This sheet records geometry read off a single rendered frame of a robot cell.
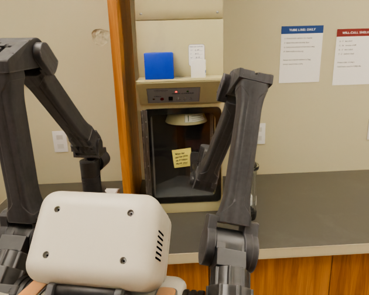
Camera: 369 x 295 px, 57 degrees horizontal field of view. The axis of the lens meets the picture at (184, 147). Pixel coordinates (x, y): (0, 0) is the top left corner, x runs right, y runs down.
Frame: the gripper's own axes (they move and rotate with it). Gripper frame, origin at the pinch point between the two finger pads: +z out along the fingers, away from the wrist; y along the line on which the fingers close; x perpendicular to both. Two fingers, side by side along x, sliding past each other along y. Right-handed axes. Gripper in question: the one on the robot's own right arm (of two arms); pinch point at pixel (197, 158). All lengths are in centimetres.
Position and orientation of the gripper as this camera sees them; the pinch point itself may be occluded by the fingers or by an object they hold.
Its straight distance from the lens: 133.5
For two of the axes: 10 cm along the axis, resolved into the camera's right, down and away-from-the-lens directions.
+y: -0.3, -9.6, -2.8
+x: -10.0, 0.4, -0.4
